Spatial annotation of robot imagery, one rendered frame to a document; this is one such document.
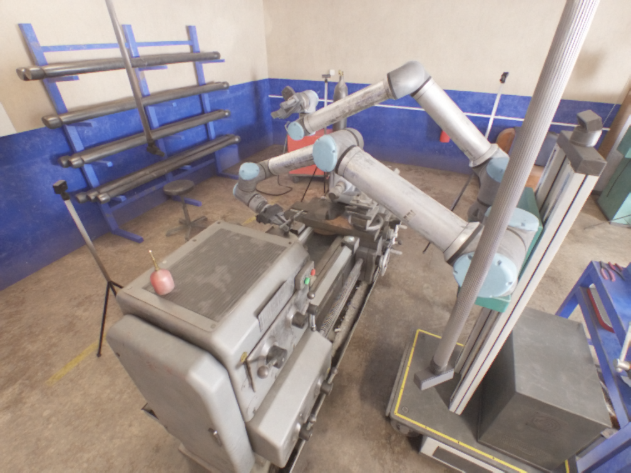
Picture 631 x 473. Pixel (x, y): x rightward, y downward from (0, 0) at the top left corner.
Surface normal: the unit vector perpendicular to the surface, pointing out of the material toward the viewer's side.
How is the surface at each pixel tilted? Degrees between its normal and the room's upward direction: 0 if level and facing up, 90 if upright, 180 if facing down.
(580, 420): 90
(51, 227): 90
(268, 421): 32
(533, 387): 0
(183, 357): 0
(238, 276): 0
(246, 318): 45
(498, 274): 91
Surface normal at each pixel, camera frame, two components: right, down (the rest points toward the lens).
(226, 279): 0.00, -0.82
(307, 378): 0.48, -0.57
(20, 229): 0.91, 0.24
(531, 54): -0.43, 0.51
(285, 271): 0.64, -0.41
